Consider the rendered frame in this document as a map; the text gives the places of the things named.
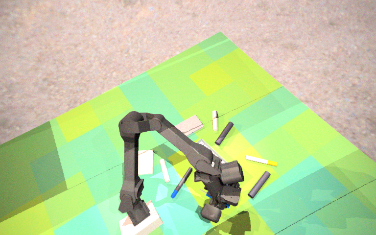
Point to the keyboard with white letter keys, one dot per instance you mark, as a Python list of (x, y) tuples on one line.
[(201, 141)]

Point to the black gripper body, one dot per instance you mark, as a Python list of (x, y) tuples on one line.
[(212, 212)]

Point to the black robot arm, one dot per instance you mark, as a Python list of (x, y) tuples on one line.
[(199, 156)]

